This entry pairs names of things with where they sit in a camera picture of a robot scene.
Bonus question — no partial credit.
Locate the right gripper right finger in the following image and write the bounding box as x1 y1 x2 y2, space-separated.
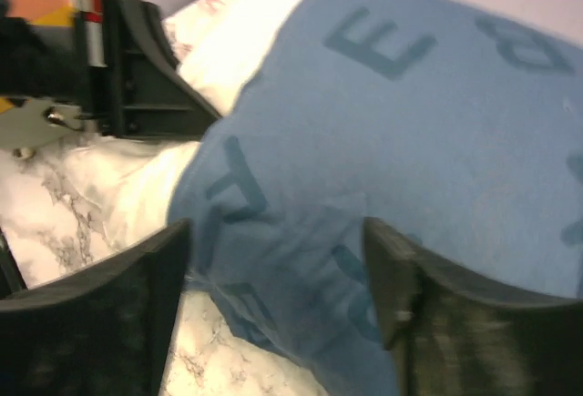
363 218 582 396

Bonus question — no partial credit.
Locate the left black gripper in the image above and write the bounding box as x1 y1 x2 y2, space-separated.
74 0 220 139

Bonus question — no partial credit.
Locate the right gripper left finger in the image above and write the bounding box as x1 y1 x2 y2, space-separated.
1 219 190 396

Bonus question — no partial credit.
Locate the white pillow with red logo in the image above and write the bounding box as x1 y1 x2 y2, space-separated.
77 0 365 242

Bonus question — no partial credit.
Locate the blue lettered pillowcase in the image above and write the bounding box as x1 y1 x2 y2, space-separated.
169 0 582 395

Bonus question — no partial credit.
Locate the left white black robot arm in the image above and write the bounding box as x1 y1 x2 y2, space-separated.
1 0 220 149

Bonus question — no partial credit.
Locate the cream cylinder with orange lid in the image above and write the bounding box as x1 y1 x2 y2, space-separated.
1 0 87 159

